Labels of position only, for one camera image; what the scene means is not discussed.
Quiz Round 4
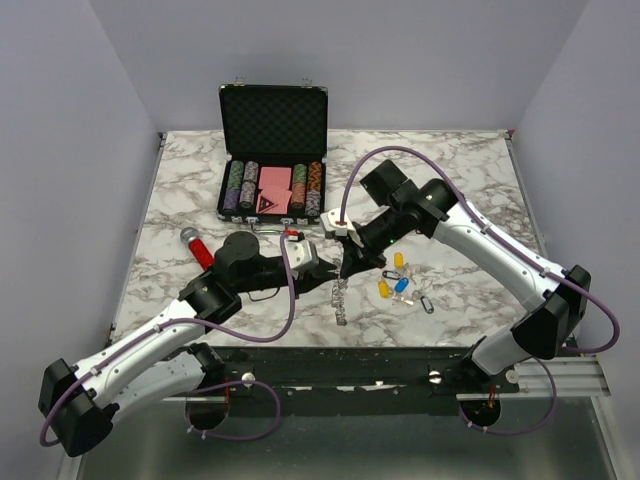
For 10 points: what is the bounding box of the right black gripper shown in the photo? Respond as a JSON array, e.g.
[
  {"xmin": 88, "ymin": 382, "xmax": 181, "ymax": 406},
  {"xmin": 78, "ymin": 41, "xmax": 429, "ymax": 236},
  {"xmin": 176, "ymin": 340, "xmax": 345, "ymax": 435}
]
[{"xmin": 339, "ymin": 205, "xmax": 406, "ymax": 279}]

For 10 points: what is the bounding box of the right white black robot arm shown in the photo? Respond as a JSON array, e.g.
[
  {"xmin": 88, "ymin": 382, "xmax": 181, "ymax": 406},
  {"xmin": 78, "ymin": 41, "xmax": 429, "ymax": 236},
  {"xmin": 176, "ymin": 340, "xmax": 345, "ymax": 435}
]
[{"xmin": 330, "ymin": 160, "xmax": 591, "ymax": 392}]

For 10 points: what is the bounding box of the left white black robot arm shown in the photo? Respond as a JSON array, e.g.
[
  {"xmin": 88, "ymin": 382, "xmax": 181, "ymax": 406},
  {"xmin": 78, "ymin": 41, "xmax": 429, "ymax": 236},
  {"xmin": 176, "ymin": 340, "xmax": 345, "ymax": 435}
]
[{"xmin": 38, "ymin": 231, "xmax": 337, "ymax": 457}]

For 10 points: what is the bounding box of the lower yellow key tag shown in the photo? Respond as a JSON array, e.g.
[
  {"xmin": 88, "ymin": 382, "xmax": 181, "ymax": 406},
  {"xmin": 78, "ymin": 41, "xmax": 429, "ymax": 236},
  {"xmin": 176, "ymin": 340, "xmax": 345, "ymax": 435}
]
[{"xmin": 378, "ymin": 280, "xmax": 391, "ymax": 298}]

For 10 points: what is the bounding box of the yellow key tag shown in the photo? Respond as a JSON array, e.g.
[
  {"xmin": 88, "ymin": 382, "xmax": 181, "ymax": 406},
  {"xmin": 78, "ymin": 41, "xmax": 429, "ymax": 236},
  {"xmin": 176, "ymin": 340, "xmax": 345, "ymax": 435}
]
[
  {"xmin": 378, "ymin": 280, "xmax": 391, "ymax": 298},
  {"xmin": 394, "ymin": 252, "xmax": 404, "ymax": 269}
]

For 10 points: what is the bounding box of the upper yellow key tag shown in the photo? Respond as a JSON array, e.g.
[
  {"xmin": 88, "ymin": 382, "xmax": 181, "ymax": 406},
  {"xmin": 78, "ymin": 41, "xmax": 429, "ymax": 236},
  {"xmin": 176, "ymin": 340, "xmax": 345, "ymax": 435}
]
[{"xmin": 394, "ymin": 252, "xmax": 404, "ymax": 269}]

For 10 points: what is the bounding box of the lower blue key tag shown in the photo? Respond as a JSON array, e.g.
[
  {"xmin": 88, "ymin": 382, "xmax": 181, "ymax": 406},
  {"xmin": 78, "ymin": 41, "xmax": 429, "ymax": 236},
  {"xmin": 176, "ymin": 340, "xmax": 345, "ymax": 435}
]
[{"xmin": 394, "ymin": 277, "xmax": 409, "ymax": 293}]

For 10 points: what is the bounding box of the black key tag with key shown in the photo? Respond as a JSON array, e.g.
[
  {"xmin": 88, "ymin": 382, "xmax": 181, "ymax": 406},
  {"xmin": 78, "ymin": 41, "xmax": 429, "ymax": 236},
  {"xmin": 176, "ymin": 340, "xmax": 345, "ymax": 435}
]
[{"xmin": 411, "ymin": 291, "xmax": 435, "ymax": 314}]

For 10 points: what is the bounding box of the pink playing card deck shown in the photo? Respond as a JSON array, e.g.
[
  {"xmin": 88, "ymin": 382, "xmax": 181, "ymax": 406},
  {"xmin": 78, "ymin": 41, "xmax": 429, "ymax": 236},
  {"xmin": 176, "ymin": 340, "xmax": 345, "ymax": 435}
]
[{"xmin": 258, "ymin": 166, "xmax": 292, "ymax": 190}]

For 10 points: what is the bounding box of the red toy microphone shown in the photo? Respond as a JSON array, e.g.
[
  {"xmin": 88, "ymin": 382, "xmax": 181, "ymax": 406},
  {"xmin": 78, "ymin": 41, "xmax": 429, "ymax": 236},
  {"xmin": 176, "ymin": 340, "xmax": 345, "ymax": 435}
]
[{"xmin": 180, "ymin": 227, "xmax": 214, "ymax": 270}]

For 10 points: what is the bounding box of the black poker chip case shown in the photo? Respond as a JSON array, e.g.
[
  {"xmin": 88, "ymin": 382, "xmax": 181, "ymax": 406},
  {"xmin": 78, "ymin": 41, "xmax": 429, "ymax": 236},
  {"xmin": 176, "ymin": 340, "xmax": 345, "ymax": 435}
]
[{"xmin": 216, "ymin": 81, "xmax": 329, "ymax": 226}]

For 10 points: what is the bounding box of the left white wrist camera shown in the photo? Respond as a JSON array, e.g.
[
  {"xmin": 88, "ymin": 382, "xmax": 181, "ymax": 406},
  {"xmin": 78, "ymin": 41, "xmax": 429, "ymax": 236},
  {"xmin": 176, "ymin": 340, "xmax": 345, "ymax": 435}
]
[{"xmin": 285, "ymin": 239, "xmax": 319, "ymax": 279}]

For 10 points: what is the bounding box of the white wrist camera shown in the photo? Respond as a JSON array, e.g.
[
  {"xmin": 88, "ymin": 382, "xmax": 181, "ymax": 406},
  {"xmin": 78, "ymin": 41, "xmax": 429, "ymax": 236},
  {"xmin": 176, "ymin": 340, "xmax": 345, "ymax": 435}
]
[
  {"xmin": 285, "ymin": 239, "xmax": 319, "ymax": 279},
  {"xmin": 320, "ymin": 208, "xmax": 357, "ymax": 239}
]

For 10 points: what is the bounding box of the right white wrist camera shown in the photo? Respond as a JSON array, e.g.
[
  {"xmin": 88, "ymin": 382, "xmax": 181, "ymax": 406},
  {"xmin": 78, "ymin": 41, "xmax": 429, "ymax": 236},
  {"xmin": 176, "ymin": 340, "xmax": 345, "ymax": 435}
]
[{"xmin": 320, "ymin": 208, "xmax": 357, "ymax": 239}]

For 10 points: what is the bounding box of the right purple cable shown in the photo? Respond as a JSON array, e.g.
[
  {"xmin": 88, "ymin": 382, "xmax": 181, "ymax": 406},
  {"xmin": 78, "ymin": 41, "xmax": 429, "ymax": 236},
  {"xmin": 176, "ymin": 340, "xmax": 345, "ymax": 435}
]
[{"xmin": 339, "ymin": 145, "xmax": 622, "ymax": 435}]

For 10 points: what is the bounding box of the black mounting base rail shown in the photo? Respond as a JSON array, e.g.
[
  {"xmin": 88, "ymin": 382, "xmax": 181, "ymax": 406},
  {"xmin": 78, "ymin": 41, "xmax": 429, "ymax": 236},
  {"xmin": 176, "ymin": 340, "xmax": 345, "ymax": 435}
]
[{"xmin": 187, "ymin": 344, "xmax": 528, "ymax": 422}]

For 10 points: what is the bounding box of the aluminium frame rail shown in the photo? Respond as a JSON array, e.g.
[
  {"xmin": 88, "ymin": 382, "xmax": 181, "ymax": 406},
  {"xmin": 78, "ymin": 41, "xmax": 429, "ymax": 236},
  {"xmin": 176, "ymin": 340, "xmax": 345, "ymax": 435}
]
[{"xmin": 79, "ymin": 355, "xmax": 612, "ymax": 399}]

